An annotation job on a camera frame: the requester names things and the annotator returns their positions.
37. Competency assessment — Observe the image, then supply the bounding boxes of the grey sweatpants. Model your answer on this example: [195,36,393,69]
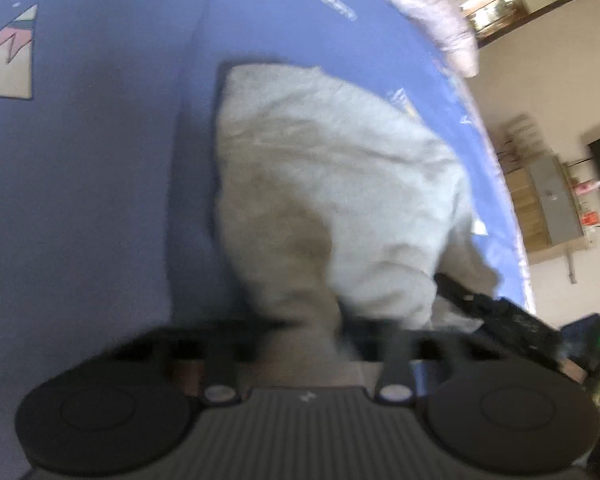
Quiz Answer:
[216,64,500,387]

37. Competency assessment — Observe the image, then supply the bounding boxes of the grey electrical box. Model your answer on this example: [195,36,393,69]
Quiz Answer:
[527,155,583,246]

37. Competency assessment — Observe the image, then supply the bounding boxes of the blue patterned bed sheet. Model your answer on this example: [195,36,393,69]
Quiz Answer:
[0,0,533,479]

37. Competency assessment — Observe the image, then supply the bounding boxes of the white lace bed skirt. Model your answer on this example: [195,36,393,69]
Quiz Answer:
[386,0,479,78]

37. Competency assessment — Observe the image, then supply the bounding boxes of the wooden wall shelf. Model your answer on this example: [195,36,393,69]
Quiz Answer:
[505,168,590,264]

